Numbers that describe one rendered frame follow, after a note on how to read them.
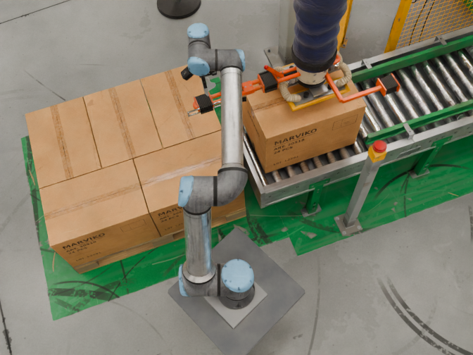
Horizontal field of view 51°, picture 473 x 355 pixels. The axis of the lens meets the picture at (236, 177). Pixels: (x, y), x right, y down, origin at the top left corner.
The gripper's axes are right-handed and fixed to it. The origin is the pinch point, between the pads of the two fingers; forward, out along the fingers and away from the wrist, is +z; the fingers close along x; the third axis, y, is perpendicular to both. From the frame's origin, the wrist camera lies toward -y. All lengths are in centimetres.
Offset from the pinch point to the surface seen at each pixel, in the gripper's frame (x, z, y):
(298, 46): -0.3, -6.5, 49.4
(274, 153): -18, 56, 32
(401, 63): 24, 71, 139
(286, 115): -8, 37, 42
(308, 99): -11, 25, 53
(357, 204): -51, 94, 75
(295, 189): -33, 82, 41
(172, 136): 28, 78, -20
